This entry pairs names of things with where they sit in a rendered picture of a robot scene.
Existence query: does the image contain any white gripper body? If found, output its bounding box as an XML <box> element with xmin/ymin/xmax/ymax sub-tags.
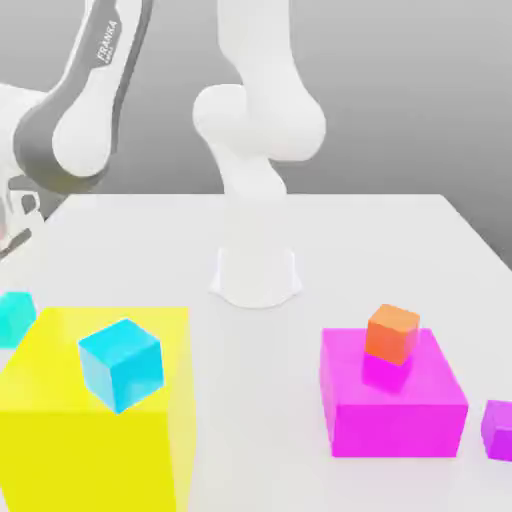
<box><xmin>0</xmin><ymin>214</ymin><xmax>45</xmax><ymax>273</ymax></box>

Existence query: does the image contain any small cyan cube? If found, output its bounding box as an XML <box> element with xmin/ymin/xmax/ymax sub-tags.
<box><xmin>0</xmin><ymin>290</ymin><xmax>38</xmax><ymax>350</ymax></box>
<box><xmin>77</xmin><ymin>317</ymin><xmax>166</xmax><ymax>416</ymax></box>

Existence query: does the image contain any small orange cube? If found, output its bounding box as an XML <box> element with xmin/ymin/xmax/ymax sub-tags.
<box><xmin>364</xmin><ymin>303</ymin><xmax>422</xmax><ymax>368</ymax></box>

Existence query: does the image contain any small magenta cube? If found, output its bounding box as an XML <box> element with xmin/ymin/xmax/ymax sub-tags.
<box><xmin>361</xmin><ymin>351</ymin><xmax>416</xmax><ymax>396</ymax></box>

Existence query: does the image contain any small purple cube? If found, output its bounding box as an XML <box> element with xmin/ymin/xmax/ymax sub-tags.
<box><xmin>479</xmin><ymin>399</ymin><xmax>512</xmax><ymax>464</ymax></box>

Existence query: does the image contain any large yellow box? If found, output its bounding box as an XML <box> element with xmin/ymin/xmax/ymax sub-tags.
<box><xmin>0</xmin><ymin>306</ymin><xmax>197</xmax><ymax>512</ymax></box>

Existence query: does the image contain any large magenta box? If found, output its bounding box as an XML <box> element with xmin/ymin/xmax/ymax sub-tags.
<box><xmin>319</xmin><ymin>327</ymin><xmax>470</xmax><ymax>460</ymax></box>

